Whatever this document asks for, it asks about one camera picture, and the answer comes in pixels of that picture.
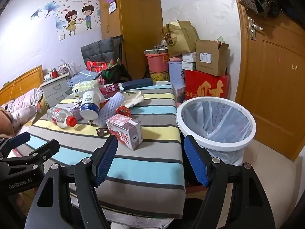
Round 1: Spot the lavender foam net sleeve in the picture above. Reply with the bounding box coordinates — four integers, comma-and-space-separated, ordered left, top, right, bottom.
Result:
92, 93, 127, 127

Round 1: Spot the metal door handle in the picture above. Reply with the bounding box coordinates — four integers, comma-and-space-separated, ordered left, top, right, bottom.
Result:
248, 17, 264, 40

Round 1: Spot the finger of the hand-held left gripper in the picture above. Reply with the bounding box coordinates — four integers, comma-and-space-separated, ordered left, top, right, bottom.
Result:
0, 132, 31, 159
0, 139, 60, 172

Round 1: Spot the cartoon couple wall sticker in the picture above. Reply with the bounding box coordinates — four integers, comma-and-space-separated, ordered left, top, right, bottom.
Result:
30, 0, 103, 36

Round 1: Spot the grey white nightstand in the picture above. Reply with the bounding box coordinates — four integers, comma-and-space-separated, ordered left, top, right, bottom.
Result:
40, 73, 72, 108

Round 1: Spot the pink bedding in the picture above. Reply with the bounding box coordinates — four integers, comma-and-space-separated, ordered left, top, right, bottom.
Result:
0, 87, 44, 127

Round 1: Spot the red gift box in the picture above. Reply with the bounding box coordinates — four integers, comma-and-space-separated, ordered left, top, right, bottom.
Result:
185, 70, 231, 99

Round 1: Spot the blue plaid folded cloth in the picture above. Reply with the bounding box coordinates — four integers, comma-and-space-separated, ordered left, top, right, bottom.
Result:
67, 70, 100, 87

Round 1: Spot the dark blue glasses case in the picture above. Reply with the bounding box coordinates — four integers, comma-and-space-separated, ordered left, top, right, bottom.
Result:
122, 78, 153, 90

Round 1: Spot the clear plastic bin liner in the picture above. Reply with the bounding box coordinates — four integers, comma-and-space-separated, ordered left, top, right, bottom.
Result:
180, 100, 253, 166

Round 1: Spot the grey cushioned office chair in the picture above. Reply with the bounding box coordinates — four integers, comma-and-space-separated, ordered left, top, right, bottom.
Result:
80, 35, 124, 67

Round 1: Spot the yellow patterned box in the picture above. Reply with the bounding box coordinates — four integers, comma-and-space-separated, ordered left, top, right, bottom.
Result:
149, 72, 170, 82

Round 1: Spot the wooden door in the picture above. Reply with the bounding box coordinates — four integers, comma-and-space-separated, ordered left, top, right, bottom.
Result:
231, 0, 305, 160

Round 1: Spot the red white carton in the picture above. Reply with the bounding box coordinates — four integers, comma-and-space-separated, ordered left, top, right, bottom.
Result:
105, 114, 143, 151

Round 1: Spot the pale yellow tissue pack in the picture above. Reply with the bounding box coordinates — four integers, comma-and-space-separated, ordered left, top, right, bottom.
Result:
72, 80, 99, 97

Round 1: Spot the wooden wardrobe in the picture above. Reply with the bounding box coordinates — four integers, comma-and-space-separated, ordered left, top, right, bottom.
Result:
99, 0, 164, 81

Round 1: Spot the clear bottle with red cap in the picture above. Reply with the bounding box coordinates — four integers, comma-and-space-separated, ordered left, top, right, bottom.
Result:
47, 107, 77, 130

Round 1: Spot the open cardboard box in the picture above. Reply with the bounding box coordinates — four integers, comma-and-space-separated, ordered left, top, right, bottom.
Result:
195, 39, 230, 77

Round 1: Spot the crumpled white paper bag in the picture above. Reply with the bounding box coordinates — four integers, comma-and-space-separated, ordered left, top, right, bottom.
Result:
119, 90, 145, 109

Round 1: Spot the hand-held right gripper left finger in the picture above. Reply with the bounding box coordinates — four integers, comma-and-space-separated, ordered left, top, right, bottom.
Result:
25, 135, 119, 229

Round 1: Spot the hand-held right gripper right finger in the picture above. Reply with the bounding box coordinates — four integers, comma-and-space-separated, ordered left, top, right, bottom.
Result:
183, 135, 275, 229

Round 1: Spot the wooden headboard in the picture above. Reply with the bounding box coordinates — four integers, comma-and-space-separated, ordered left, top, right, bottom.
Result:
0, 65, 44, 99

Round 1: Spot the black tote bag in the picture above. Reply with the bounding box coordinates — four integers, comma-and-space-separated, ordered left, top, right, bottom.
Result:
101, 64, 132, 85

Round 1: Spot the brown fuzzy cloth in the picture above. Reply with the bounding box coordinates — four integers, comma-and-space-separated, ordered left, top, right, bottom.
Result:
0, 107, 15, 136

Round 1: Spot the brown patterned handbag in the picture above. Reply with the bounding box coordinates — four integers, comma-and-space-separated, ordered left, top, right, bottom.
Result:
239, 0, 271, 21

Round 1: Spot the gold paper bag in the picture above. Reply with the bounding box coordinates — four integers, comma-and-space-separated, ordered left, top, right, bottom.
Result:
161, 20, 200, 58

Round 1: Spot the lavender bin with pink lid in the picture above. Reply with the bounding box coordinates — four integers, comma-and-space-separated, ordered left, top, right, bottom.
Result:
168, 57, 186, 93

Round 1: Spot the red green plaid cloth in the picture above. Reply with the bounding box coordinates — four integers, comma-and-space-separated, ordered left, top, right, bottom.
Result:
86, 58, 122, 73

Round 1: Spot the red lidded food can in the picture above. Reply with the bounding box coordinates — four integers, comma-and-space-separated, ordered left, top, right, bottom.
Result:
116, 107, 131, 117

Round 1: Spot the patterned flat gift box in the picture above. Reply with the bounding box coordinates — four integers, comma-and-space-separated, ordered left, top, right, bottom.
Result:
144, 45, 169, 55

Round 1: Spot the white plastic trash bin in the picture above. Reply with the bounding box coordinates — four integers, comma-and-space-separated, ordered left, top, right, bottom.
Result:
176, 97, 256, 166

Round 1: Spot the red drink can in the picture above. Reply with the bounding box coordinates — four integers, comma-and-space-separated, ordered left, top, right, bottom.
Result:
100, 84, 122, 99

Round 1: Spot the pink storage box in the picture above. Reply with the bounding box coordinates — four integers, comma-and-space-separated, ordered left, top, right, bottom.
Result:
145, 52, 170, 73

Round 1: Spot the striped blanket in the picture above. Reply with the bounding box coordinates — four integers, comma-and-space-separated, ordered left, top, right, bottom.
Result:
14, 81, 186, 213

